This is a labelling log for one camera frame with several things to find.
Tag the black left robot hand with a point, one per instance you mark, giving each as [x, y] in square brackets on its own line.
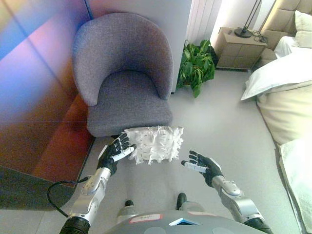
[109, 158]

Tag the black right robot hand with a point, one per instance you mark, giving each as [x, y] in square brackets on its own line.
[210, 168]

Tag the white fringed pillow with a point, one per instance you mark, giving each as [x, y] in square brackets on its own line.
[156, 143]

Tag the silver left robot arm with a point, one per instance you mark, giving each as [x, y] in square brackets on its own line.
[92, 192]

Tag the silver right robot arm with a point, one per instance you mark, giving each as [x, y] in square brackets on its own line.
[236, 197]

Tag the cream bed pillow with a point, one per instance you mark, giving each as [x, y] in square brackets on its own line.
[304, 22]
[304, 39]

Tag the black right robot foot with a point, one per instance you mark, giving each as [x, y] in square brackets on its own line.
[181, 198]

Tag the black robot foot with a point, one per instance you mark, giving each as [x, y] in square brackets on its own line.
[181, 198]
[129, 203]

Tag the silver right robot leg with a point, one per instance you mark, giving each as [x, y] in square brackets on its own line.
[192, 206]

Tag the silver robot leg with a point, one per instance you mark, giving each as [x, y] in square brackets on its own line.
[192, 206]
[125, 211]

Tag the black left robot foot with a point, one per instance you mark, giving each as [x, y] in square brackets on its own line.
[129, 203]

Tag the silver left robot leg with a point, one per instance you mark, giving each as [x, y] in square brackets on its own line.
[125, 211]

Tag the grey robot torso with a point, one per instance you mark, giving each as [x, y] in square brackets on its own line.
[158, 225]

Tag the reddish wooden cabinet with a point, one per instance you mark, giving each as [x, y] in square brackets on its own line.
[36, 109]

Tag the pale textured bed blanket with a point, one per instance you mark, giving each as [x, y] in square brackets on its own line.
[299, 182]

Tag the beige bed mattress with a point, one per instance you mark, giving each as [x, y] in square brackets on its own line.
[287, 114]

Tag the green potted plant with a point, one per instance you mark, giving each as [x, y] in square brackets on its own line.
[195, 65]

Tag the grey fabric armchair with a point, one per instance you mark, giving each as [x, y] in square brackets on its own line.
[122, 48]

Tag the beige nightstand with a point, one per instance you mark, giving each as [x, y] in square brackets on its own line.
[236, 52]

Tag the black floor lamp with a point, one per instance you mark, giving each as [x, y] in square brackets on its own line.
[243, 32]

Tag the white curtain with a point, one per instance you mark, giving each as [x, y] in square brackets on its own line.
[202, 17]

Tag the beige padded headboard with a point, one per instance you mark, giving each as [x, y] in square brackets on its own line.
[282, 17]

